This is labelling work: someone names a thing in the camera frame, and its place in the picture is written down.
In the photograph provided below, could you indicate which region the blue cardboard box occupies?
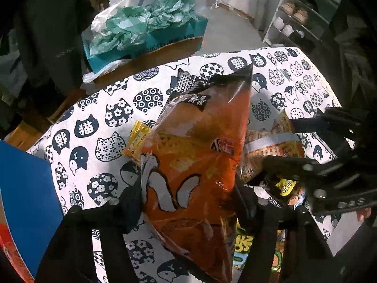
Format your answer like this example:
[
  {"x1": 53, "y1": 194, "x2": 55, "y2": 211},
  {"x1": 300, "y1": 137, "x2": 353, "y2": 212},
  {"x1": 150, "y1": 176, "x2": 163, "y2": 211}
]
[{"x1": 0, "y1": 139, "x2": 64, "y2": 278}]

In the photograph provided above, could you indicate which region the white plastic bag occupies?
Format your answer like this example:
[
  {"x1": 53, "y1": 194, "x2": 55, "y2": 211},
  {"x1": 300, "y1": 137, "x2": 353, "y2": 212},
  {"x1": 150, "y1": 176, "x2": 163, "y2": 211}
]
[{"x1": 80, "y1": 4, "x2": 134, "y2": 83}]

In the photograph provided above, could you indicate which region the group of shoes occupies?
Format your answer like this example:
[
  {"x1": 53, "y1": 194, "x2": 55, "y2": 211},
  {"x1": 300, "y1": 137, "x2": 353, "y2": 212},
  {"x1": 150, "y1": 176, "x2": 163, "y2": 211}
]
[{"x1": 272, "y1": 0, "x2": 320, "y2": 48}]

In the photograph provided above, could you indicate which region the large orange chip bag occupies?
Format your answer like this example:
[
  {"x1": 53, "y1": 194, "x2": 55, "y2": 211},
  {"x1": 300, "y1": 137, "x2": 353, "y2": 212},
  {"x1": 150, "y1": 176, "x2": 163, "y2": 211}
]
[{"x1": 141, "y1": 64, "x2": 254, "y2": 283}]

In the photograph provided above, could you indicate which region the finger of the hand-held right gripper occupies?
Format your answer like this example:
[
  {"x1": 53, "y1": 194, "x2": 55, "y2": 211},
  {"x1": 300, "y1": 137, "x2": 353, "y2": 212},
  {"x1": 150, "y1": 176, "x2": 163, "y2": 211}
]
[
  {"x1": 262, "y1": 156, "x2": 328, "y2": 190},
  {"x1": 289, "y1": 107, "x2": 369, "y2": 148}
]

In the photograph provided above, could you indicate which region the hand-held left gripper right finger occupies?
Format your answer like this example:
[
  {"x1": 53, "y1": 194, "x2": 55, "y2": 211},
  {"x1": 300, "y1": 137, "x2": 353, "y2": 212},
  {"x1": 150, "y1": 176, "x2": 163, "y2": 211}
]
[{"x1": 234, "y1": 180, "x2": 335, "y2": 283}]

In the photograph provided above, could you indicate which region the person's right hand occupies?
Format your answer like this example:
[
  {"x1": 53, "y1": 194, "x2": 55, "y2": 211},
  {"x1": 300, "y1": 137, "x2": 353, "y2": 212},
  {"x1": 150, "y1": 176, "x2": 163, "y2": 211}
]
[{"x1": 356, "y1": 207, "x2": 373, "y2": 222}]

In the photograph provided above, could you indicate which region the white shoe rack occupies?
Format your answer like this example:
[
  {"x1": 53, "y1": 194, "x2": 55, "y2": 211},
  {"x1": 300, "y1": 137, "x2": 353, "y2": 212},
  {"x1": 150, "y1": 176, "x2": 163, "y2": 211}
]
[{"x1": 262, "y1": 0, "x2": 346, "y2": 54}]

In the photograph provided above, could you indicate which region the orange-red snack packet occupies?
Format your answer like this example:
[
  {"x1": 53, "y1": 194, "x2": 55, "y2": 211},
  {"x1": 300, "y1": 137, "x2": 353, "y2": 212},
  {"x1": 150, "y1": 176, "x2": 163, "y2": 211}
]
[{"x1": 0, "y1": 223, "x2": 35, "y2": 283}]

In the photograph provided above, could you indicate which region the person's right forearm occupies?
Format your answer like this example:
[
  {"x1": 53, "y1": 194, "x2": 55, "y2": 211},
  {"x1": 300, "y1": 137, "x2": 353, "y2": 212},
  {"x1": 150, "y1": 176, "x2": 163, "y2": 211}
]
[{"x1": 332, "y1": 221, "x2": 377, "y2": 283}]

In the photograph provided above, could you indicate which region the green snack bag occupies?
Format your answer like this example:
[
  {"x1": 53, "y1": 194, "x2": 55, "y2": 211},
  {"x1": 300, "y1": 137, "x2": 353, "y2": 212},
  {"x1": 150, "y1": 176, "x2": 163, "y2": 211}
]
[{"x1": 232, "y1": 226, "x2": 284, "y2": 272}]

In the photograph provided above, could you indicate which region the wooden crate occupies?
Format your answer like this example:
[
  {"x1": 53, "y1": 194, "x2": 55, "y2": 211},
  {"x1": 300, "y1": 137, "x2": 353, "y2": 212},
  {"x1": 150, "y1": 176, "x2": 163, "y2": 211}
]
[{"x1": 4, "y1": 89, "x2": 86, "y2": 151}]

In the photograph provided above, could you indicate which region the black burger-print snack packet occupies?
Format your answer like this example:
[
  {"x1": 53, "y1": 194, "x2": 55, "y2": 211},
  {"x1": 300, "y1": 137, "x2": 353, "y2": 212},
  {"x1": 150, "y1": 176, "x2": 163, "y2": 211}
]
[{"x1": 258, "y1": 173, "x2": 307, "y2": 207}]

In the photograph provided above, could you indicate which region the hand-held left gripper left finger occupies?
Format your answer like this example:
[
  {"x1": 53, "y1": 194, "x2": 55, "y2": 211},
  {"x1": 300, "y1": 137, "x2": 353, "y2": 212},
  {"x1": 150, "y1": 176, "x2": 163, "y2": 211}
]
[{"x1": 35, "y1": 179, "x2": 144, "y2": 283}]

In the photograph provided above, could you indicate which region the orange striped wafer packet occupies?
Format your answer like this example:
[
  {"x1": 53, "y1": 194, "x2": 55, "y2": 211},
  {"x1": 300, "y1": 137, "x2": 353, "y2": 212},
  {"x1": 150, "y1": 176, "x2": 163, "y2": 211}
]
[{"x1": 241, "y1": 110, "x2": 304, "y2": 184}]

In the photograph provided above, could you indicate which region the teal-edged cardboard box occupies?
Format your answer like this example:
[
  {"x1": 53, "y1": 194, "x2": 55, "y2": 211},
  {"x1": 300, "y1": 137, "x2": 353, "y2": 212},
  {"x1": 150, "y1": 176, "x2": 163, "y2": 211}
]
[{"x1": 82, "y1": 17, "x2": 209, "y2": 87}]

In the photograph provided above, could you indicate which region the cat-print tablecloth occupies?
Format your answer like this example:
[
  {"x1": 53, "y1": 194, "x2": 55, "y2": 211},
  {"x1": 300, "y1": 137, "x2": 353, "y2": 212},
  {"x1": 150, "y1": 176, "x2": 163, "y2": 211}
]
[{"x1": 26, "y1": 46, "x2": 366, "y2": 283}]

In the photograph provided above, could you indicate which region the small yellow snack packet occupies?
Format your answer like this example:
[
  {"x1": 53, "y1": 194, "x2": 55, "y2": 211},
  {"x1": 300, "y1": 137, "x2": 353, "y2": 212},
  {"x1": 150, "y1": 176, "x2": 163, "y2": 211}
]
[{"x1": 122, "y1": 120, "x2": 153, "y2": 159}]

